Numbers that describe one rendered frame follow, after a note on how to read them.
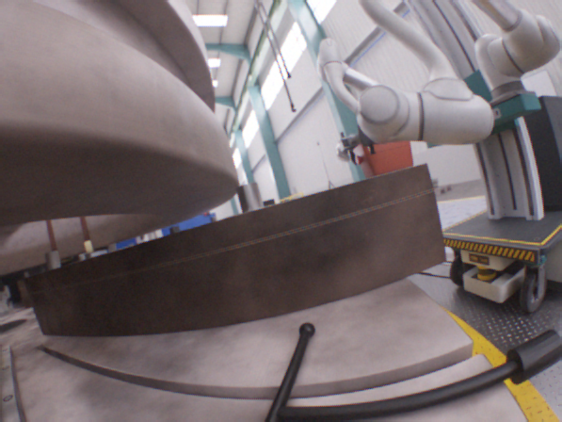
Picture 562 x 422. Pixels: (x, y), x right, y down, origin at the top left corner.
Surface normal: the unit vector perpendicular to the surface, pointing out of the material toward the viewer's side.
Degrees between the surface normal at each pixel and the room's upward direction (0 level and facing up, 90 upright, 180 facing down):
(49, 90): 90
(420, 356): 0
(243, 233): 90
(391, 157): 97
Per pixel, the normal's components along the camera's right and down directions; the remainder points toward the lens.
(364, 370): -0.27, -0.96
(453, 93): -0.40, -0.22
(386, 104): -0.38, 0.17
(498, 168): -0.96, 0.27
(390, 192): -0.04, 0.03
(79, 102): 0.92, -0.25
